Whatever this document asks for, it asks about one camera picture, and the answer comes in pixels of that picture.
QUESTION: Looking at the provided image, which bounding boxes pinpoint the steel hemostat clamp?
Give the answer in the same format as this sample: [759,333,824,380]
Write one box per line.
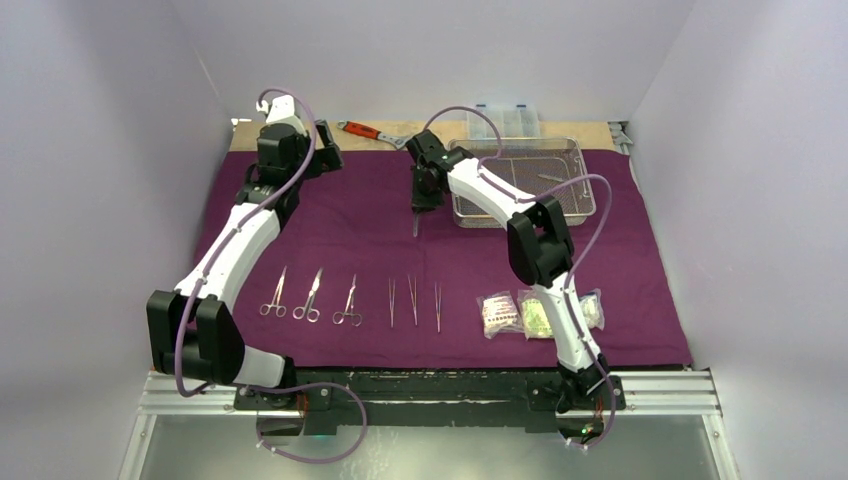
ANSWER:
[259,266,288,318]
[332,274,363,327]

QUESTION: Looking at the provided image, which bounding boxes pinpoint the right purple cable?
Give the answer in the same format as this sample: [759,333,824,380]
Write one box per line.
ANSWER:
[422,105,619,452]

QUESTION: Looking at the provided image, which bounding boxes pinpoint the orange handled adjustable wrench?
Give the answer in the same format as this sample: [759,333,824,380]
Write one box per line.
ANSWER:
[336,121,410,150]

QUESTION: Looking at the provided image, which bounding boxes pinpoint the pink white gauze packet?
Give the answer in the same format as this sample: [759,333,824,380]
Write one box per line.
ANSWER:
[477,291,524,339]

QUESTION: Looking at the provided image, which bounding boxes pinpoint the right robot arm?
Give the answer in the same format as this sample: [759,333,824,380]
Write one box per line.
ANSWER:
[405,129,608,407]

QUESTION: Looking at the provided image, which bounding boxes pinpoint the steel forceps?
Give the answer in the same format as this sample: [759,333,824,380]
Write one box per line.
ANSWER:
[388,278,396,329]
[434,282,442,333]
[407,274,419,326]

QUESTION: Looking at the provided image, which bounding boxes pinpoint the steel surgical scissors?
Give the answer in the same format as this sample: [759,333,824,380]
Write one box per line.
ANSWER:
[292,267,324,323]

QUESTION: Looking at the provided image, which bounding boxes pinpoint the clear plastic compartment box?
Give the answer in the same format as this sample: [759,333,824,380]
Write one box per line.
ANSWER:
[466,104,541,140]

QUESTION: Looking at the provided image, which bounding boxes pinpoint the purple cable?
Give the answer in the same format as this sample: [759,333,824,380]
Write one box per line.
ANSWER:
[174,87,368,465]
[422,105,619,452]

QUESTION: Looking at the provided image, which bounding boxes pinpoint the metal wire mesh tray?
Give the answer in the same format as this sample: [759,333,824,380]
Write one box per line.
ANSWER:
[449,137,596,227]

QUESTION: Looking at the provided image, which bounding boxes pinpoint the green white gauze packet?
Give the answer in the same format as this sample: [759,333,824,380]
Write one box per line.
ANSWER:
[517,290,553,340]

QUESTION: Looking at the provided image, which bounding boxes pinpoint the blue white gauze packet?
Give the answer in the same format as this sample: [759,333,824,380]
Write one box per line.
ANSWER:
[579,289,605,330]

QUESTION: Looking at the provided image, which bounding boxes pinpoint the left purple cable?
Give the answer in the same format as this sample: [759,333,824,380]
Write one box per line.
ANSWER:
[174,87,368,465]

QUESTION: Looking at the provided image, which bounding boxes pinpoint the purple cloth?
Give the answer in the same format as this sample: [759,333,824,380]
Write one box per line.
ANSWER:
[233,150,692,368]

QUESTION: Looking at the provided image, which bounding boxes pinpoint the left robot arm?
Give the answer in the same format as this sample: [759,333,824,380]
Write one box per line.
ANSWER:
[146,120,343,409]

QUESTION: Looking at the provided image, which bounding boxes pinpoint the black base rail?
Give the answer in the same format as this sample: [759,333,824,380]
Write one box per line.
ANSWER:
[234,368,662,437]

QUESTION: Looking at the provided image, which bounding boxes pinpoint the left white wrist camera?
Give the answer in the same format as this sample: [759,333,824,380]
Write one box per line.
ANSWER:
[256,94,305,131]

